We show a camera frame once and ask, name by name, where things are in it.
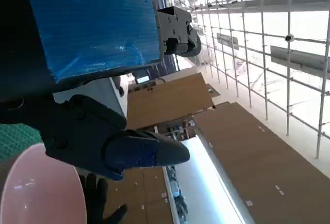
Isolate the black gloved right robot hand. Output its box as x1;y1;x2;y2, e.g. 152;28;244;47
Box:
78;173;128;224

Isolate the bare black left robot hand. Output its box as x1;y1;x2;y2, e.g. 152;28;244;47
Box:
0;0;202;181

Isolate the pink bowl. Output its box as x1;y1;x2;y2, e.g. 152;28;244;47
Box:
1;142;87;224

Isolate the white cabinet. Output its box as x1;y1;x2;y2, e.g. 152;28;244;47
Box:
53;77;129;118

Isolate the green cutting mat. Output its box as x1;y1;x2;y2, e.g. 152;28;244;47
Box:
0;122;43;162

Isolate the grey rectangular panel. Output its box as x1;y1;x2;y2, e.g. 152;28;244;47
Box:
270;45;330;73

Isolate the white pipe scaffold frame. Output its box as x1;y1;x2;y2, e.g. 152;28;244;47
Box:
164;0;330;160

